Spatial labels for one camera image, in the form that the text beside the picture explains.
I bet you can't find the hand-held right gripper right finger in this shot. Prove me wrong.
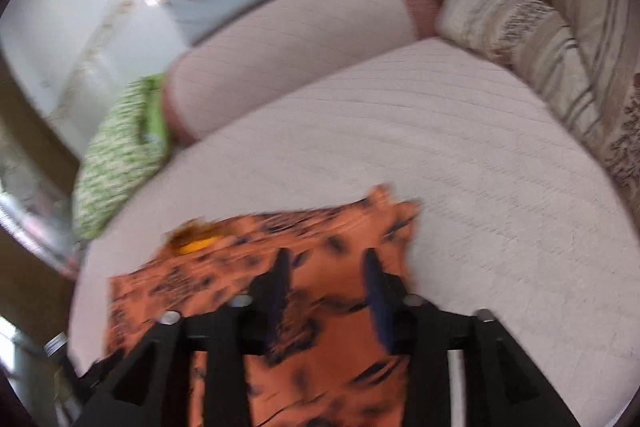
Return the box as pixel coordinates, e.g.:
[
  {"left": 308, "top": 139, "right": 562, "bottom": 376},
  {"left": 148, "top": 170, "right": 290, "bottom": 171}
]
[{"left": 364, "top": 249, "right": 581, "bottom": 427}]

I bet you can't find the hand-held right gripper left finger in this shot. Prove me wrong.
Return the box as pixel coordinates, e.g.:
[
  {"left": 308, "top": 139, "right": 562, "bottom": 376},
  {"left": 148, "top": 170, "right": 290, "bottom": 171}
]
[{"left": 75, "top": 248, "right": 292, "bottom": 427}]

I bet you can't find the orange floral shirt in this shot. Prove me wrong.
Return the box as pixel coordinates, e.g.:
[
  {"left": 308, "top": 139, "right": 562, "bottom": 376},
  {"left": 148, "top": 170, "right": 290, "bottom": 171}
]
[{"left": 105, "top": 184, "right": 421, "bottom": 427}]

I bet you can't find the green patterned pillow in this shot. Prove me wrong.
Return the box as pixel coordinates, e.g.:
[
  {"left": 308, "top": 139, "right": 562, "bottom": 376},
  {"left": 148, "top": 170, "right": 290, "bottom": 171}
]
[{"left": 72, "top": 74, "right": 173, "bottom": 240}]

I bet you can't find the pink bolster cushion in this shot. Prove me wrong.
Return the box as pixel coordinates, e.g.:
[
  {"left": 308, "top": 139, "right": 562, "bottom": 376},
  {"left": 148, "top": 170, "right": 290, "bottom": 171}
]
[{"left": 162, "top": 0, "right": 441, "bottom": 142}]

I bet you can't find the wooden stained glass door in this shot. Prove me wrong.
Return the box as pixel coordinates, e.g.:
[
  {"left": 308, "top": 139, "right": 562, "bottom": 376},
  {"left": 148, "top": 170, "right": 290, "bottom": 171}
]
[{"left": 0, "top": 52, "right": 88, "bottom": 283}]

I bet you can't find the striped floral rolled pillow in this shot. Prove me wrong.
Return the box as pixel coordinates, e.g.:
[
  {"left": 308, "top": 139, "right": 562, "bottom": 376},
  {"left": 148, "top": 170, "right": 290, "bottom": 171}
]
[{"left": 437, "top": 0, "right": 601, "bottom": 142}]

